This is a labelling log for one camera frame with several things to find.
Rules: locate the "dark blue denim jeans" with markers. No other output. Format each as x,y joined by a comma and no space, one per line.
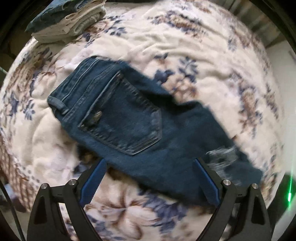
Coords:
140,130

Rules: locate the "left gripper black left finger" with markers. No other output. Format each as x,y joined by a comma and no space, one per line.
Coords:
46,221

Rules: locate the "floral plush bed blanket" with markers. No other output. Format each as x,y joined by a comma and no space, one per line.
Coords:
196,51

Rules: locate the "folded cream clothes stack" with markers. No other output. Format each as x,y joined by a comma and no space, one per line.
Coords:
72,25

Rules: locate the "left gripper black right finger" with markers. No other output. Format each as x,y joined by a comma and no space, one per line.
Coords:
251,222

